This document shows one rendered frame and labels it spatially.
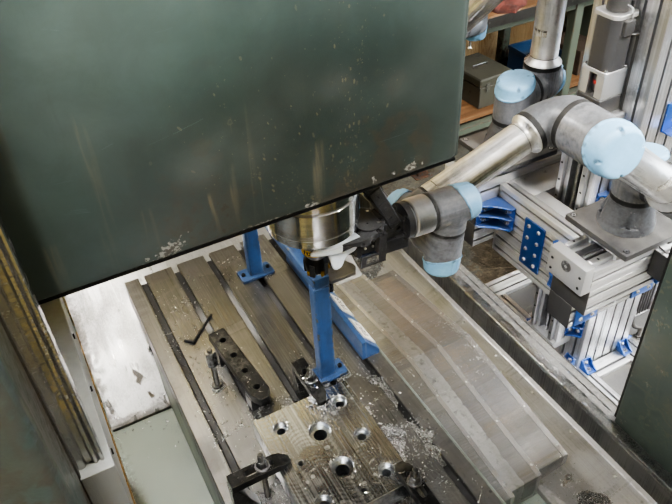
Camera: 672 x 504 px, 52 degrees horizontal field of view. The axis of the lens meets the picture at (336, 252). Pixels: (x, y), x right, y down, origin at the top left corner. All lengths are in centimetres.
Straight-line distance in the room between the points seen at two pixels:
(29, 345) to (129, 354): 130
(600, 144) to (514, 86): 77
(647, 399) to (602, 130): 62
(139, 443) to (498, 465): 96
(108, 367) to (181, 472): 40
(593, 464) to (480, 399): 31
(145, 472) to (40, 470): 119
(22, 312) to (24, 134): 19
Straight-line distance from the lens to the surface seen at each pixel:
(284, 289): 195
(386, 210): 122
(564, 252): 196
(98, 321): 220
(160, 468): 197
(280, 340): 181
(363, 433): 151
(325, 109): 92
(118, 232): 90
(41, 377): 88
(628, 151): 150
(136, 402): 209
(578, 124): 149
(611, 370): 275
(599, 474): 191
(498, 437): 184
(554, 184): 231
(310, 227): 108
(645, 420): 175
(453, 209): 129
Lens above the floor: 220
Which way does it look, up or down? 39 degrees down
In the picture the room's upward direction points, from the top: 3 degrees counter-clockwise
